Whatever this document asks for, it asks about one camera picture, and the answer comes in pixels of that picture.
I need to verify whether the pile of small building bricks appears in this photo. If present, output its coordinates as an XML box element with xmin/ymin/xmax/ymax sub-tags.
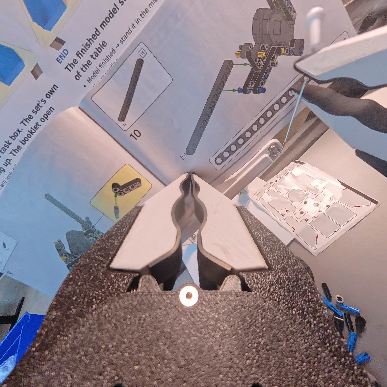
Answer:
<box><xmin>321</xmin><ymin>281</ymin><xmax>370</xmax><ymax>365</ymax></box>

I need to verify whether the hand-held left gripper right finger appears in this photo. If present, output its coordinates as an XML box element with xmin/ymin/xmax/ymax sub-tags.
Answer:
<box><xmin>192</xmin><ymin>174</ymin><xmax>269</xmax><ymax>291</ymax></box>

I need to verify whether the white book stand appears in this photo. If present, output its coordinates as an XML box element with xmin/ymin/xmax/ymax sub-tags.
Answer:
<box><xmin>209</xmin><ymin>76</ymin><xmax>322</xmax><ymax>203</ymax></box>

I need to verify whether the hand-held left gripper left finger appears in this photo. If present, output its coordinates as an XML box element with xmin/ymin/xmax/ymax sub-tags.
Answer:
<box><xmin>111</xmin><ymin>173</ymin><xmax>195</xmax><ymax>291</ymax></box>

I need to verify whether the blue plastic bin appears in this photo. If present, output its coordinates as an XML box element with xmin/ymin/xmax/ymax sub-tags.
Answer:
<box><xmin>0</xmin><ymin>312</ymin><xmax>48</xmax><ymax>380</ymax></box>

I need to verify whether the white printed task sheet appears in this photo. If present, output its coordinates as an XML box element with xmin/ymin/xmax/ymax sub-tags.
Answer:
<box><xmin>0</xmin><ymin>0</ymin><xmax>167</xmax><ymax>199</ymax></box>

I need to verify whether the instruction booklet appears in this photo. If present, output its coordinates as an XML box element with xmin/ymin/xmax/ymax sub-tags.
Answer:
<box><xmin>0</xmin><ymin>0</ymin><xmax>359</xmax><ymax>298</ymax></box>

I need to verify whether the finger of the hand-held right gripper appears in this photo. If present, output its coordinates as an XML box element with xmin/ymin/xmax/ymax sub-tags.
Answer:
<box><xmin>296</xmin><ymin>26</ymin><xmax>387</xmax><ymax>132</ymax></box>

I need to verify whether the clear sticker sheet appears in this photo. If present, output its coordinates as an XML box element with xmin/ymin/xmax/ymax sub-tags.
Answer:
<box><xmin>251</xmin><ymin>160</ymin><xmax>381</xmax><ymax>253</ymax></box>

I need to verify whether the grey desk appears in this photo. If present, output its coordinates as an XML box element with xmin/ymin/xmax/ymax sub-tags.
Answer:
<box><xmin>239</xmin><ymin>124</ymin><xmax>387</xmax><ymax>387</ymax></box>

